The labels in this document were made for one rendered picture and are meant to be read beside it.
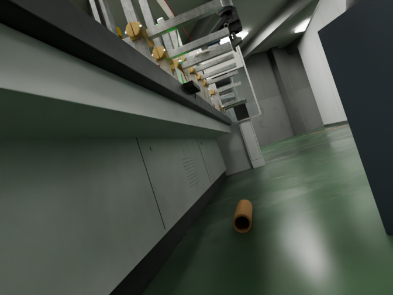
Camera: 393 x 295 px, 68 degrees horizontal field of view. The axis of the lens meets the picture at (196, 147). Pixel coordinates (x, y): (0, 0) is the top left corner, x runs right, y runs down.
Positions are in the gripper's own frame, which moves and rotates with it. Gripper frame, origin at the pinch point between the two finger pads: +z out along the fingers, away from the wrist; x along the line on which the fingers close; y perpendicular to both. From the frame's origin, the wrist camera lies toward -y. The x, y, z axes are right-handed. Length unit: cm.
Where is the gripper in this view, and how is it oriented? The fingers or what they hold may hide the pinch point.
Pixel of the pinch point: (234, 50)
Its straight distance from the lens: 156.7
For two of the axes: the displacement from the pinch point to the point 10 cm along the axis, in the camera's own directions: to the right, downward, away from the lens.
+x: 2.0, -0.3, 9.8
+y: 9.3, -3.1, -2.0
